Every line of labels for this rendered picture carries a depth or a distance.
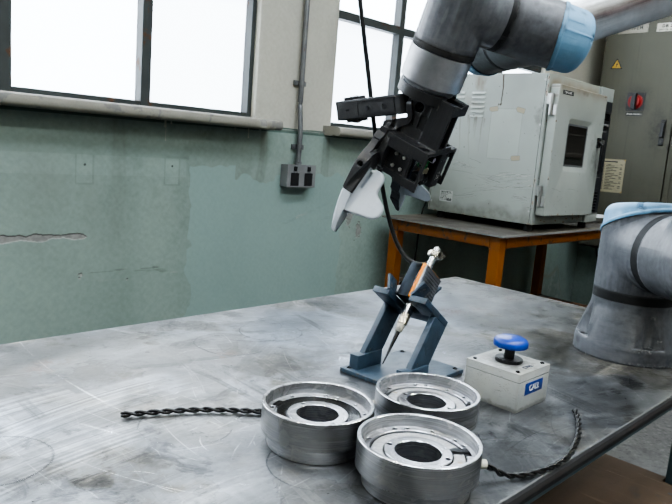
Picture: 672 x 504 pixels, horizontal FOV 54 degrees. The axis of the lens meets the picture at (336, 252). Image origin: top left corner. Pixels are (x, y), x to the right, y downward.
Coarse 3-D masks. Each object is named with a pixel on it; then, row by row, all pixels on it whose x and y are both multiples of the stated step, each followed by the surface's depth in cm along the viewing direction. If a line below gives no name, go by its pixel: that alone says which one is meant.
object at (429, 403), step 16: (384, 384) 70; (400, 384) 71; (416, 384) 72; (432, 384) 72; (448, 384) 71; (464, 384) 69; (384, 400) 64; (400, 400) 67; (416, 400) 69; (432, 400) 69; (448, 400) 68; (464, 400) 68; (448, 416) 62; (464, 416) 63
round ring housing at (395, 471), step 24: (360, 432) 56; (384, 432) 59; (408, 432) 60; (432, 432) 60; (456, 432) 59; (360, 456) 54; (384, 456) 52; (408, 456) 58; (432, 456) 57; (480, 456) 53; (384, 480) 52; (408, 480) 51; (432, 480) 51; (456, 480) 51
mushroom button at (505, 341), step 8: (496, 336) 77; (504, 336) 77; (512, 336) 77; (520, 336) 78; (496, 344) 76; (504, 344) 76; (512, 344) 75; (520, 344) 75; (528, 344) 76; (504, 352) 77; (512, 352) 77
